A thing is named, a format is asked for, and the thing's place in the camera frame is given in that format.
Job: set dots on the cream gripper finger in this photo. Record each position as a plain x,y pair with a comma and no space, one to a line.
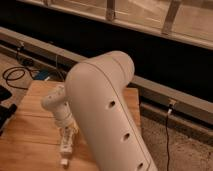
74,135
63,132

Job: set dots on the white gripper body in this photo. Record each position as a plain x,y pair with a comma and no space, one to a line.
64,118

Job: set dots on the white plastic bottle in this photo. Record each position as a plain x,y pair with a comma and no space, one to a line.
66,149

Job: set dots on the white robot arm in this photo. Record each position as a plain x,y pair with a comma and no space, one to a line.
92,98

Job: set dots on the blue box on floor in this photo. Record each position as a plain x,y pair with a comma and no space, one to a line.
42,75

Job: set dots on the grey metal floor rail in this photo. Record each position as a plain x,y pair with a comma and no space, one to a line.
186,108

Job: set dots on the metal window frame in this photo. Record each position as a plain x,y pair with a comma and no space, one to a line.
187,21

